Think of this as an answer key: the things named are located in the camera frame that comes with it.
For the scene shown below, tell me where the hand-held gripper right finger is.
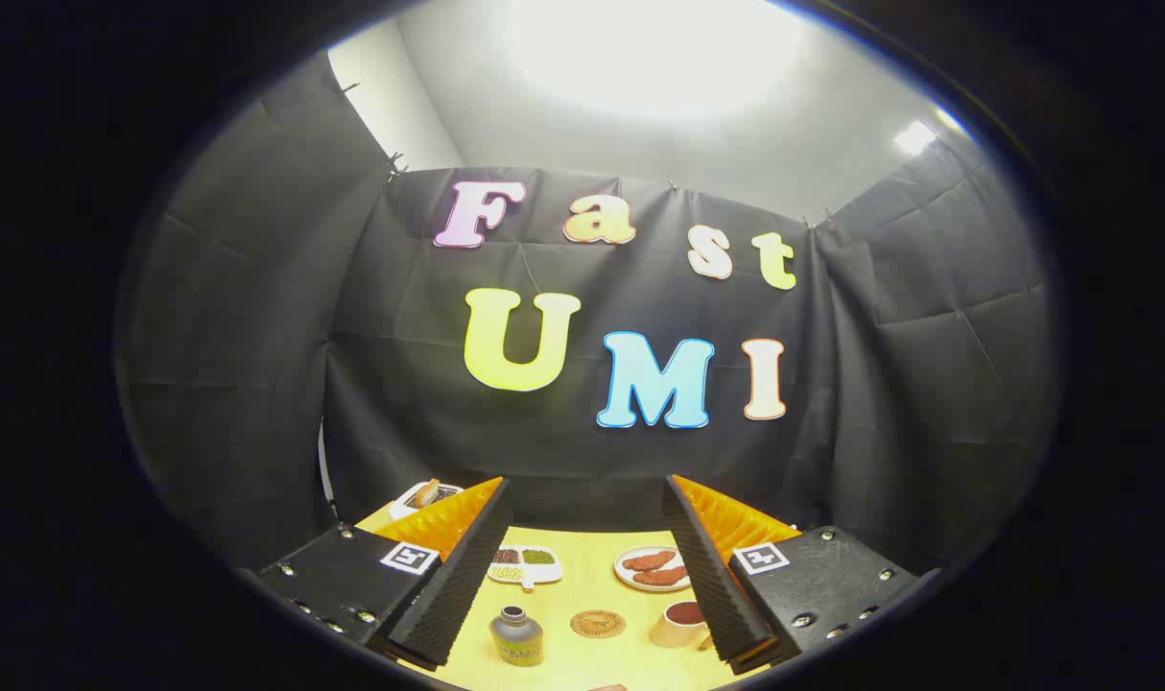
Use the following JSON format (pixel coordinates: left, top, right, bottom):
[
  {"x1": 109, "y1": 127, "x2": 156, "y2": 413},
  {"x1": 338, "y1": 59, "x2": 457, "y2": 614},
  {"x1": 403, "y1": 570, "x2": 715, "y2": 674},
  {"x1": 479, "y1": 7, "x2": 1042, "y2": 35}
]
[{"x1": 661, "y1": 473, "x2": 919, "y2": 675}]

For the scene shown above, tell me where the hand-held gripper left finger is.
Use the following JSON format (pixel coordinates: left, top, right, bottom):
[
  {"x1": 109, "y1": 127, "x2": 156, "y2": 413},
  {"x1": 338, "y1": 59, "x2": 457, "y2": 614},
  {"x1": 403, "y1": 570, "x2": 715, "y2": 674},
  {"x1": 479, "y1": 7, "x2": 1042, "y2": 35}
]
[{"x1": 256, "y1": 477, "x2": 513, "y2": 673}]

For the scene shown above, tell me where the cream cup with wooden handle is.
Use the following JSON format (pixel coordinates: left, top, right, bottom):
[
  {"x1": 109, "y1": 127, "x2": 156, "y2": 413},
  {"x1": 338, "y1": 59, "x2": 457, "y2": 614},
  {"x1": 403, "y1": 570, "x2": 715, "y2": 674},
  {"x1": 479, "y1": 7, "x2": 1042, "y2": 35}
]
[{"x1": 649, "y1": 601, "x2": 713, "y2": 652}]

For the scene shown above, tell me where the silver bottle with green label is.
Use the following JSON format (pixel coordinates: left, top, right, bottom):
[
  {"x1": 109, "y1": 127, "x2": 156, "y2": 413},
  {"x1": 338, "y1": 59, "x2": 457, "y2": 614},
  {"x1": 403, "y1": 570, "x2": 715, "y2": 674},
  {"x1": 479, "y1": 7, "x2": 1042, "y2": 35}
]
[{"x1": 488, "y1": 606, "x2": 545, "y2": 668}]

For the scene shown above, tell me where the round cork coaster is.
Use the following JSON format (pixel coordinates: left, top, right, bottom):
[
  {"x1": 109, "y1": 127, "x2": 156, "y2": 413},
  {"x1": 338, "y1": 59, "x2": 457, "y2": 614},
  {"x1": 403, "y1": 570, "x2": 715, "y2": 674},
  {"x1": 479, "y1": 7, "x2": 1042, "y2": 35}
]
[{"x1": 570, "y1": 609, "x2": 628, "y2": 640}]

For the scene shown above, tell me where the white divided dish with beans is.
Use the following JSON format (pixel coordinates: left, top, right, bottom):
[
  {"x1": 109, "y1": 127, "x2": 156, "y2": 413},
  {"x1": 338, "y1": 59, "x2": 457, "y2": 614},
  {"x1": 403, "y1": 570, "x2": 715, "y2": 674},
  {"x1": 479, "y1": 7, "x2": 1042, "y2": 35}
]
[{"x1": 487, "y1": 545, "x2": 564, "y2": 591}]

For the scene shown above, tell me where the white oval plate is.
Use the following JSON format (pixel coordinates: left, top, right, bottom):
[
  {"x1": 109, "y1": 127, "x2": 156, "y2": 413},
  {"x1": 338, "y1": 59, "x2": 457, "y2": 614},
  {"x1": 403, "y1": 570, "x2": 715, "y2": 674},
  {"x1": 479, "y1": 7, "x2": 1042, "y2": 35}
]
[{"x1": 613, "y1": 546, "x2": 694, "y2": 593}]

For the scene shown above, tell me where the white toaster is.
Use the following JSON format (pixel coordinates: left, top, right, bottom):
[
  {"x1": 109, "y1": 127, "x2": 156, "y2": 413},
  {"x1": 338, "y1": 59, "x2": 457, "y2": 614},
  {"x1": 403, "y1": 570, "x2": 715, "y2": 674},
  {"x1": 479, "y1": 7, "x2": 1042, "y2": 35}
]
[{"x1": 389, "y1": 480, "x2": 464, "y2": 521}]

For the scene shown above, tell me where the wooden table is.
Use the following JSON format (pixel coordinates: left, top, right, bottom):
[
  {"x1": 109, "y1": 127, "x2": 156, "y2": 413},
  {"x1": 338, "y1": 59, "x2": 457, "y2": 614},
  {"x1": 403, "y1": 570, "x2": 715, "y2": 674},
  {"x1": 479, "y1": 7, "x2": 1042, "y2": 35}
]
[{"x1": 355, "y1": 499, "x2": 766, "y2": 691}]

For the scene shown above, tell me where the black backdrop cloth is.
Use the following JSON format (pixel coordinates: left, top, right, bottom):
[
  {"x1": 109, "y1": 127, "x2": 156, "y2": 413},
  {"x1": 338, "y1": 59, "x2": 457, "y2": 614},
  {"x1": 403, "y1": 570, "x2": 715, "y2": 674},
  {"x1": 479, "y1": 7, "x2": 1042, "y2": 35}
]
[{"x1": 117, "y1": 48, "x2": 1058, "y2": 577}]

